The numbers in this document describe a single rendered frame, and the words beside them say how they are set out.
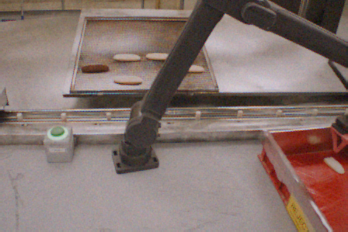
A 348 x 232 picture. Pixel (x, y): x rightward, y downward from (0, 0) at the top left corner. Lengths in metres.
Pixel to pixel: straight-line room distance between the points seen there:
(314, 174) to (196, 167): 0.34
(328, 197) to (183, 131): 0.45
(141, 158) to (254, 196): 0.31
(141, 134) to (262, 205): 0.35
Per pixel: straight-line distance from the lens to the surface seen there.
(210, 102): 1.21
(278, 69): 1.34
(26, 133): 1.02
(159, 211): 0.82
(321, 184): 0.99
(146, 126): 0.80
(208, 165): 0.94
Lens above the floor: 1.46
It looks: 32 degrees down
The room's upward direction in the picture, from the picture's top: 4 degrees clockwise
